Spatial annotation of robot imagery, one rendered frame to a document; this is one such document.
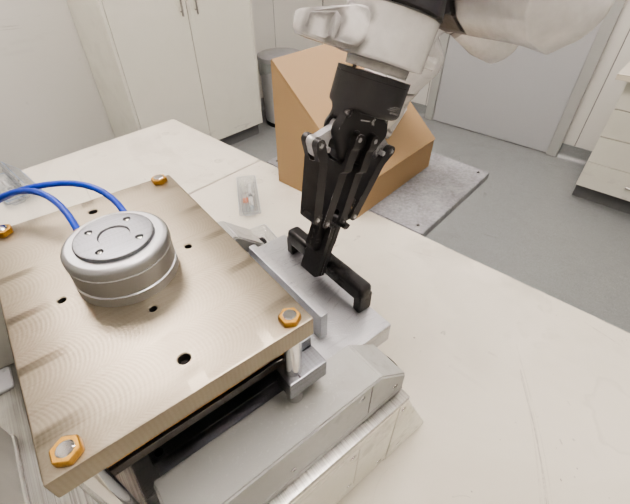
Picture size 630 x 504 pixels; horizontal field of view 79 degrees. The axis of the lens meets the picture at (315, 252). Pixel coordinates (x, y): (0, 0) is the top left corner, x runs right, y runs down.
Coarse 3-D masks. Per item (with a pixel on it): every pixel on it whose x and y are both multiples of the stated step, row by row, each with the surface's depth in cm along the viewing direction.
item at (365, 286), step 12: (300, 228) 53; (288, 240) 54; (300, 240) 51; (300, 252) 52; (336, 264) 47; (336, 276) 47; (348, 276) 46; (360, 276) 46; (348, 288) 46; (360, 288) 44; (360, 300) 45; (360, 312) 47
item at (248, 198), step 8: (248, 176) 110; (240, 184) 107; (248, 184) 107; (256, 184) 107; (240, 192) 104; (248, 192) 104; (256, 192) 104; (240, 200) 101; (248, 200) 101; (256, 200) 101; (240, 208) 98; (248, 208) 98; (256, 208) 98
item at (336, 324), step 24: (264, 264) 48; (288, 264) 53; (288, 288) 45; (312, 288) 50; (336, 288) 50; (312, 312) 42; (336, 312) 47; (312, 336) 44; (336, 336) 44; (360, 336) 44; (384, 336) 46; (144, 480) 33
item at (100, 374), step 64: (128, 192) 41; (0, 256) 33; (64, 256) 28; (128, 256) 28; (192, 256) 33; (64, 320) 28; (128, 320) 28; (192, 320) 28; (256, 320) 28; (64, 384) 24; (128, 384) 24; (192, 384) 24; (64, 448) 21; (128, 448) 23
